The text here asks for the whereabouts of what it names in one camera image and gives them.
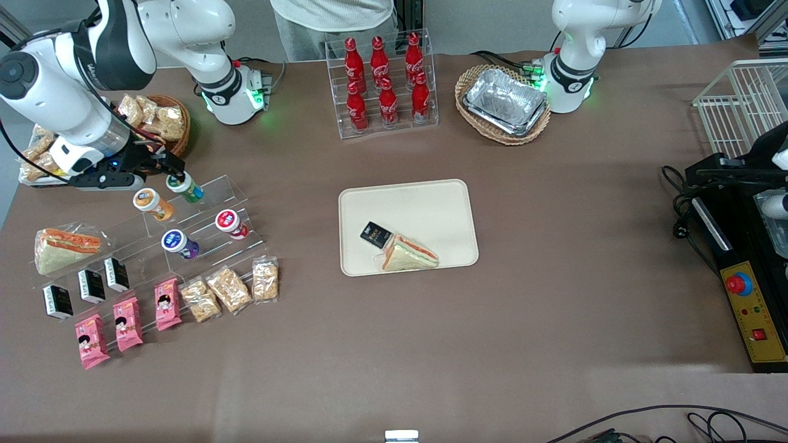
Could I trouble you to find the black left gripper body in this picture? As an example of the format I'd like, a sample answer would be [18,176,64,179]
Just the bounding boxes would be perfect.
[746,119,788,186]

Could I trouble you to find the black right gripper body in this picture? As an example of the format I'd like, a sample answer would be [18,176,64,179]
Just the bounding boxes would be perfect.
[102,140,162,180]

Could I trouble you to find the green gum bottle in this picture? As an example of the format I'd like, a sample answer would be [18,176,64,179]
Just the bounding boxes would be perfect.
[166,172,204,204]

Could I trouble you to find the orange gum bottle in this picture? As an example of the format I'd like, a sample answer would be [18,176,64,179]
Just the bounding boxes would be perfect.
[133,188,175,223]

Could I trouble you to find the purple gum bottle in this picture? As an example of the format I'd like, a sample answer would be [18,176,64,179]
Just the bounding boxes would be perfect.
[161,229,200,261]

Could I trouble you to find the red gum bottle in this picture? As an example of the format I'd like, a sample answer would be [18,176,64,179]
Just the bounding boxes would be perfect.
[215,209,251,241]

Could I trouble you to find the beige plastic tray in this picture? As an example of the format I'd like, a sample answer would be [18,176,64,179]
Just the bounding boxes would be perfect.
[338,178,480,278]

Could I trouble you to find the silver foil tray stack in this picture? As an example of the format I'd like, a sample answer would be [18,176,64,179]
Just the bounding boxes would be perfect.
[462,67,549,138]

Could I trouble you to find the brown wicker snack basket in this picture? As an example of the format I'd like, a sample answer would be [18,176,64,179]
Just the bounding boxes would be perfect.
[114,94,192,162]

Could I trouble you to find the clear-wrapped biscuit pack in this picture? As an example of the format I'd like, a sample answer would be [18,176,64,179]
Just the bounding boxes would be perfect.
[144,97,187,142]
[21,126,67,179]
[116,94,147,129]

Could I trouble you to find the clear acrylic stepped stand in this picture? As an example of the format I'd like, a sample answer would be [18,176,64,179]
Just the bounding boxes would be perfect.
[30,175,275,348]

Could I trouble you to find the wrapped triangle sandwich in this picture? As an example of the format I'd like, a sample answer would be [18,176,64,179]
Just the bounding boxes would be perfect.
[34,227,103,276]
[380,233,440,273]

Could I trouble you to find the small black box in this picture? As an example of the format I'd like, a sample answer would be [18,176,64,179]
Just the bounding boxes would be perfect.
[78,269,107,305]
[42,284,74,321]
[103,257,131,293]
[360,221,395,250]

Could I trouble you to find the clear-wrapped oat bar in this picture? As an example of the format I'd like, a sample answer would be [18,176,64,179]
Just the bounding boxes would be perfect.
[179,277,222,324]
[206,266,254,316]
[251,256,280,304]

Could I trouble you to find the pink snack packet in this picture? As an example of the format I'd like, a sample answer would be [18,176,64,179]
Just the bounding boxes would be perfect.
[153,277,183,332]
[112,297,145,353]
[74,313,111,370]

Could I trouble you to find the red emergency stop button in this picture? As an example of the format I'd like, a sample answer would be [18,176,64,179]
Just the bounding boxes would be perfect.
[725,272,754,297]

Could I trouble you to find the black control box yellow panel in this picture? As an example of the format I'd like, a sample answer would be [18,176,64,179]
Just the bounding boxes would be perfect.
[685,154,788,373]

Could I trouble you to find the red cola bottle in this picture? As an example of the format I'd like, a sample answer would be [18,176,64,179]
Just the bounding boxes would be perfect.
[369,35,390,88]
[343,37,364,94]
[404,31,425,84]
[410,71,432,124]
[346,81,369,134]
[378,76,400,129]

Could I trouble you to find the clear acrylic bottle rack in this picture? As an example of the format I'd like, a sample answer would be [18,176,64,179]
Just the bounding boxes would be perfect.
[324,27,440,141]

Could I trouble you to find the person in light clothes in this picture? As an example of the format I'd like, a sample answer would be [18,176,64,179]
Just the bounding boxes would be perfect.
[269,0,402,63]

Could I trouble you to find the wicker basket with foil trays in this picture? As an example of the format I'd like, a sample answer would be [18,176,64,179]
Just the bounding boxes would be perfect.
[454,64,552,147]

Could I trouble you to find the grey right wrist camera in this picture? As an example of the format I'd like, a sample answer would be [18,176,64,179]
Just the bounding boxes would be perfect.
[68,171,146,192]

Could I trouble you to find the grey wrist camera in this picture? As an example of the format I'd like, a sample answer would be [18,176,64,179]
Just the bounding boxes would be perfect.
[755,190,788,222]
[68,171,146,192]

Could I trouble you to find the white wire basket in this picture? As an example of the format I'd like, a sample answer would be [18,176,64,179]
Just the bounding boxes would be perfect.
[692,58,788,162]

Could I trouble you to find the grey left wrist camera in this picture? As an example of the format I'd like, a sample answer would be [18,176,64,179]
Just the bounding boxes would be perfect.
[755,190,788,222]

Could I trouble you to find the black cable bundle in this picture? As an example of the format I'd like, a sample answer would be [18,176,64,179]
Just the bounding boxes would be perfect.
[661,164,728,281]

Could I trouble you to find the aluminium frame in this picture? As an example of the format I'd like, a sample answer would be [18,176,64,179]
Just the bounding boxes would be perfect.
[705,0,788,45]

